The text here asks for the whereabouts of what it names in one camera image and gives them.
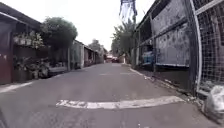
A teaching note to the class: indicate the worn grey asphalt road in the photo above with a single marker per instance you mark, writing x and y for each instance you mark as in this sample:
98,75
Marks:
100,83

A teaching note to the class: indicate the dark house with plants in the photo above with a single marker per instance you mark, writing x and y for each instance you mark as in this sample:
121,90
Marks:
16,50

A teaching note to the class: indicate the mesh fence with panels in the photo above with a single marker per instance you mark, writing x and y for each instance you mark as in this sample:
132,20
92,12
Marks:
180,43

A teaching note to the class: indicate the round dark tree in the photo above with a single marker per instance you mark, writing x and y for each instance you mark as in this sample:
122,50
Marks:
58,32

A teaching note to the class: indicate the red vehicle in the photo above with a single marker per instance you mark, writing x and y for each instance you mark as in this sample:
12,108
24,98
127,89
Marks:
109,59

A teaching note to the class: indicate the white painted road line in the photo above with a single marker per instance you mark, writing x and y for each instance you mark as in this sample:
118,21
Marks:
120,104

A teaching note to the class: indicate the row of low houses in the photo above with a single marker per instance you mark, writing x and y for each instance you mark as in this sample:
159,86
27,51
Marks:
85,55

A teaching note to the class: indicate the hanging blue white banner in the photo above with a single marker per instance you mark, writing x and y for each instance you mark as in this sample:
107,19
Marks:
128,9

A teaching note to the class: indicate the green tree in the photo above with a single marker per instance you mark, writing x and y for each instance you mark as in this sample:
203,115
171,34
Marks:
122,40

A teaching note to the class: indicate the grey plastic bag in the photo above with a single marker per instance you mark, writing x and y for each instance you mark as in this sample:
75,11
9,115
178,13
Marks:
215,103

